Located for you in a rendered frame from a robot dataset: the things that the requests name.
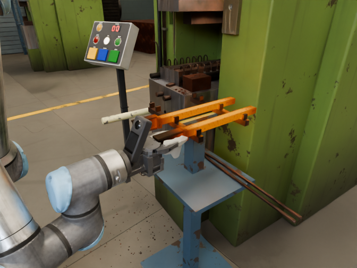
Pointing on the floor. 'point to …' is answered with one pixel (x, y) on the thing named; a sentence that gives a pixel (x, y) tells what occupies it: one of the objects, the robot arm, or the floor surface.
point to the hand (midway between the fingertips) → (178, 134)
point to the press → (63, 31)
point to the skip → (144, 35)
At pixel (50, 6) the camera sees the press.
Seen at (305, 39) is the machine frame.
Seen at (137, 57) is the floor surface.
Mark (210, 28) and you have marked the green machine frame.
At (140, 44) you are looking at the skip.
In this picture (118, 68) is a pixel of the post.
